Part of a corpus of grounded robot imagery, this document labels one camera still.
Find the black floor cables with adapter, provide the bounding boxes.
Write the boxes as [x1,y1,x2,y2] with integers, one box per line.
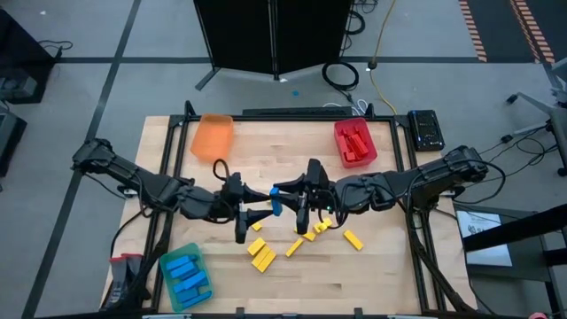
[447,123,560,190]

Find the grey clamp with red tip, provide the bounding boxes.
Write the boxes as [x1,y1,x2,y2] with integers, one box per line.
[125,253,144,289]
[105,255,130,309]

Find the long black power strip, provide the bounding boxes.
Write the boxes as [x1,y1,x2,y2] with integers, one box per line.
[242,106,353,117]

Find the black looped cable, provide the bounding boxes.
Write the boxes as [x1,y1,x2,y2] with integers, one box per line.
[345,0,377,36]

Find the black coiled floor cable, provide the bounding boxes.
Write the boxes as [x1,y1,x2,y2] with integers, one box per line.
[321,60,360,97]

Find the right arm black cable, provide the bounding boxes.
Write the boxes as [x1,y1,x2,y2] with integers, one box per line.
[460,158,507,206]

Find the red plastic bin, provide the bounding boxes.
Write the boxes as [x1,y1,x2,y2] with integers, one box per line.
[333,116,379,170]

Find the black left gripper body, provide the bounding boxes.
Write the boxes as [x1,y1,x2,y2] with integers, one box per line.
[216,172,249,245]

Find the black aluminium table frame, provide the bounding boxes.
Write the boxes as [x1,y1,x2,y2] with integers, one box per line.
[100,100,478,319]

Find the grey side table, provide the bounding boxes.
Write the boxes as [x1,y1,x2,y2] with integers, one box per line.
[452,202,567,319]

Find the black floor box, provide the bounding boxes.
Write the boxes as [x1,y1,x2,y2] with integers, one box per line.
[0,110,27,178]

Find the black cabinet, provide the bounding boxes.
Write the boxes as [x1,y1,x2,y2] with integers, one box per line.
[0,8,57,105]

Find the grey device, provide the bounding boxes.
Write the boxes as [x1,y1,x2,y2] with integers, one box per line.
[0,74,39,101]

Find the black cable with plug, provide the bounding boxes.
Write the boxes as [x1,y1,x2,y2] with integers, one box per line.
[38,39,74,61]

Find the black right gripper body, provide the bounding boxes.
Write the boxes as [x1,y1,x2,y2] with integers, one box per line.
[295,158,331,235]

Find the black control box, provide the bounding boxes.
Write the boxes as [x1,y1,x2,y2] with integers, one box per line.
[407,109,446,152]

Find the yellow cable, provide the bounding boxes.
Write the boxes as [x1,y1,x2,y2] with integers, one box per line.
[369,0,399,115]

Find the grey office chair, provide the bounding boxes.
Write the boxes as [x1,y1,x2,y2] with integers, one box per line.
[506,57,567,178]

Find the black room divider screen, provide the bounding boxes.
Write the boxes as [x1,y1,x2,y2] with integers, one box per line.
[193,0,355,92]

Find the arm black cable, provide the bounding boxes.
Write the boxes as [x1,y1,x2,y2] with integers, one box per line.
[212,158,232,183]
[460,158,507,206]

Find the green plastic bin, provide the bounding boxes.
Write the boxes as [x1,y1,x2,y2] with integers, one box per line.
[158,242,214,314]

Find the white cable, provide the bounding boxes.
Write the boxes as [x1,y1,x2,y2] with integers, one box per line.
[322,99,369,117]

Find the black crossbeam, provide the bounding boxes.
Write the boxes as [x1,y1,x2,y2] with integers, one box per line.
[462,203,567,268]

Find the orange plastic bin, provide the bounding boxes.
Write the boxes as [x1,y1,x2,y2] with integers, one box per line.
[190,113,235,163]

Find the white paper sheet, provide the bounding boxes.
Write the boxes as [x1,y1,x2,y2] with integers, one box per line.
[455,211,514,268]

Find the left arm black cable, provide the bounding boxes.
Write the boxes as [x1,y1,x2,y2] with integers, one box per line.
[212,158,232,183]

